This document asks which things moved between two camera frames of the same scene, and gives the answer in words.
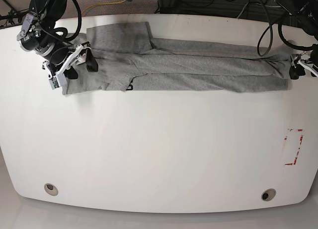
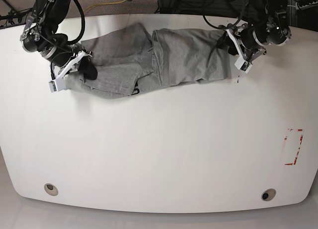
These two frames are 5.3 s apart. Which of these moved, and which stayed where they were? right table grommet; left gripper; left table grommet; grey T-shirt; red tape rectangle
Moved: grey T-shirt; left gripper
Stayed: red tape rectangle; left table grommet; right table grommet
